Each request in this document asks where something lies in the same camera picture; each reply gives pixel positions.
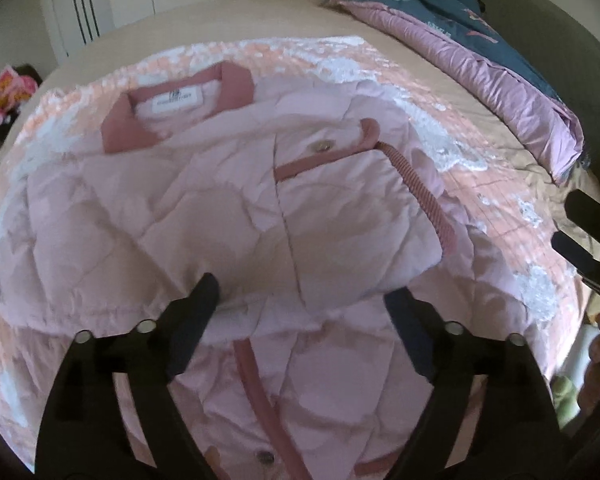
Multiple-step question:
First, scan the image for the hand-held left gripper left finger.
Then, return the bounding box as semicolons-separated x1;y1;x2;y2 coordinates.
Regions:
32;272;221;480

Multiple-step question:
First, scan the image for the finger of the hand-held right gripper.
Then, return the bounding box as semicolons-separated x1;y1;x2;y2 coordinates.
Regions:
564;190;600;243
551;231;600;306

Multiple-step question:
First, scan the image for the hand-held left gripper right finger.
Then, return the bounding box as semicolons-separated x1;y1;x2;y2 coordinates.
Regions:
384;287;568;480

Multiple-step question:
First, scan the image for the pink quilted jacket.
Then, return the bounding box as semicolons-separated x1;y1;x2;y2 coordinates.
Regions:
0;62;546;480

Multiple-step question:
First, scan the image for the orange cloud print blanket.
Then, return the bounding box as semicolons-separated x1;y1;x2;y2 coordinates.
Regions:
0;35;588;466

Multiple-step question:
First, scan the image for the green soft object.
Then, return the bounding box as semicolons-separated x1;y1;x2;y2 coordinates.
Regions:
550;372;581;418

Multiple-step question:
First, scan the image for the blue and purple duvet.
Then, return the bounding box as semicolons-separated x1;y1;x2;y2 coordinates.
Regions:
322;0;588;186

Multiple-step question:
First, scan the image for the grey headboard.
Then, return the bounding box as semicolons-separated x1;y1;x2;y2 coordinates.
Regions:
455;0;600;201

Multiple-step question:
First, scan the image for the pink printed cloth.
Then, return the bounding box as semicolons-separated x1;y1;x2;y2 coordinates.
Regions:
0;65;38;128

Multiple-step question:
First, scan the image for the bed with beige sheet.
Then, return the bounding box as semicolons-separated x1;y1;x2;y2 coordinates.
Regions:
0;0;600;311

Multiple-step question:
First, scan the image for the white door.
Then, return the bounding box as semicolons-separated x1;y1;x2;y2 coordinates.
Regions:
37;0;116;63

